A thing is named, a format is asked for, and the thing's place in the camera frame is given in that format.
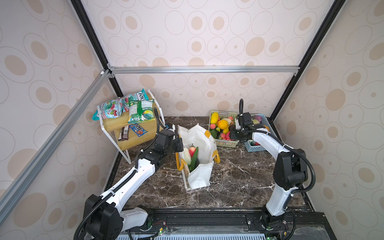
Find white napa cabbage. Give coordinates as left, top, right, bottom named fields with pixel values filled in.
left=183, top=148, right=192, bottom=166

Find red yellow apple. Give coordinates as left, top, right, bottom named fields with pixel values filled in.
left=189, top=146, right=196, bottom=158

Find white grocery bag yellow handles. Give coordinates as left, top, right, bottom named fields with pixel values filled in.
left=176, top=125, right=220, bottom=191

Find green cucumber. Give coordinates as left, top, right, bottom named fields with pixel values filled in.
left=191, top=147, right=199, bottom=171

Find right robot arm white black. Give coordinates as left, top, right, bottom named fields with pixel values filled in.
left=229, top=99, right=316, bottom=230

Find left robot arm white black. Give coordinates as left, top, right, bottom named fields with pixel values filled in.
left=74, top=121, right=184, bottom=240

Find green snack bag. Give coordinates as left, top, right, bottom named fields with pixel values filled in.
left=128, top=100, right=155, bottom=124

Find teal snack bag rear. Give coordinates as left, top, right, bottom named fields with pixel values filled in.
left=122, top=89, right=149, bottom=112

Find teal red snack bag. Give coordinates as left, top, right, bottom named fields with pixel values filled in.
left=99, top=98, right=124, bottom=119

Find blue vegetable basket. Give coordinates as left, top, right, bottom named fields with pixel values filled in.
left=244, top=114, right=274, bottom=153

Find purple onion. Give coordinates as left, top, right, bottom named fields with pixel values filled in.
left=254, top=115, right=262, bottom=123

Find orange in green basket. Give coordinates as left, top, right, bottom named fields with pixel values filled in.
left=217, top=119, right=229, bottom=130

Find green fruit basket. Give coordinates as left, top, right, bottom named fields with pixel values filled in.
left=209, top=110, right=239, bottom=148

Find blue candy packet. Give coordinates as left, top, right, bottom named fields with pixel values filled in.
left=129, top=123, right=147, bottom=137

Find yellow lemon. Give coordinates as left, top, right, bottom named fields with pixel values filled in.
left=210, top=112, right=219, bottom=125

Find brown chocolate bar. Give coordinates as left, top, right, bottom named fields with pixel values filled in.
left=118, top=126, right=130, bottom=141

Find wooden two-tier shelf white frame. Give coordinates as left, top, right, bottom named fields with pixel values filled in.
left=97, top=105, right=157, bottom=164

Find horizontal aluminium rail back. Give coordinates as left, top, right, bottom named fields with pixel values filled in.
left=102, top=65, right=300, bottom=75

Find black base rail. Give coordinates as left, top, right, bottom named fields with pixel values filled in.
left=77, top=208, right=338, bottom=240

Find diagonal aluminium rail left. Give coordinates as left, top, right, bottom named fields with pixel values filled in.
left=1, top=69, right=112, bottom=225

